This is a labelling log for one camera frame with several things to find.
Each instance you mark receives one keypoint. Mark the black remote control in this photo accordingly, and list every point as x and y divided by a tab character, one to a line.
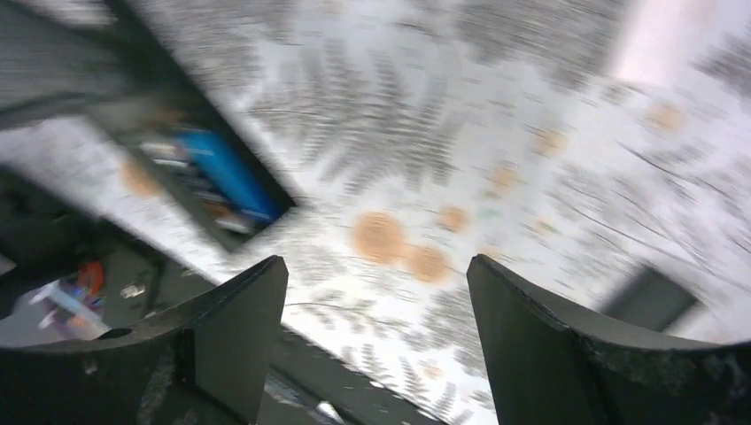
176	125

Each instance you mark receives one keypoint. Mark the floral table mat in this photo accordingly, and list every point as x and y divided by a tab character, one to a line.
574	142

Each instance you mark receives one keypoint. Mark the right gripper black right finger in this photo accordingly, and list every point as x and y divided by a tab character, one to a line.
550	360

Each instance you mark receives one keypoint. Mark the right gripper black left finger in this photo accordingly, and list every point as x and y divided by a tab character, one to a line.
203	361

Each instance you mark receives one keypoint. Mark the black remote battery cover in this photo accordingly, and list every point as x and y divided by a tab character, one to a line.
650	299

